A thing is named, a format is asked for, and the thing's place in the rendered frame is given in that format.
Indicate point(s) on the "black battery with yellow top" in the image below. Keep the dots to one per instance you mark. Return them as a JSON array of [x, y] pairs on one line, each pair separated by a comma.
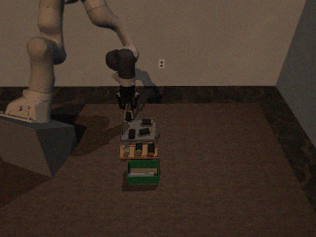
[[147, 121], [151, 147], [139, 147], [131, 133], [128, 116], [145, 131]]

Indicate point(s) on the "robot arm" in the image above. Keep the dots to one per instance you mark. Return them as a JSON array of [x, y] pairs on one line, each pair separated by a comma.
[[35, 104]]

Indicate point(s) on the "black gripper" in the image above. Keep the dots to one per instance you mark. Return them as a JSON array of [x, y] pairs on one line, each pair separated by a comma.
[[127, 93]]

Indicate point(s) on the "green open box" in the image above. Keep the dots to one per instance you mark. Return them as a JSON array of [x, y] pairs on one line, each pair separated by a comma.
[[142, 173]]

